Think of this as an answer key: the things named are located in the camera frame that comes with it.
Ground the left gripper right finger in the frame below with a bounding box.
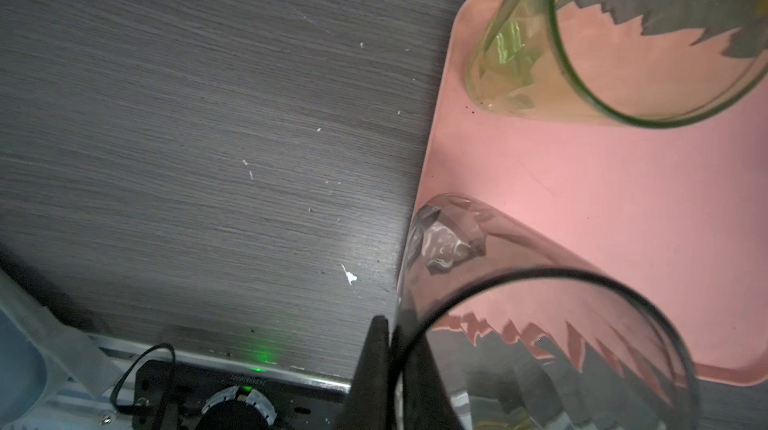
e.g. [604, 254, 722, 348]
[398, 318, 463, 429]

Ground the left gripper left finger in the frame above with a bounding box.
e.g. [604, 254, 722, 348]
[333, 315, 391, 430]

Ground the light green tall glass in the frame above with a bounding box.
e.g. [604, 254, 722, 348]
[464, 0, 767, 129]

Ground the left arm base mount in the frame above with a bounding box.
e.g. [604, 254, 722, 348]
[109, 343, 348, 429]

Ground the light blue container lid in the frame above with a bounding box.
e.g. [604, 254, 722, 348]
[1, 273, 123, 425]

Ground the pink plastic tray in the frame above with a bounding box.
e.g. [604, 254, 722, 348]
[416, 0, 767, 386]

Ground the smoky grey tall glass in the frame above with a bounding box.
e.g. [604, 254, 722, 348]
[390, 194, 700, 429]

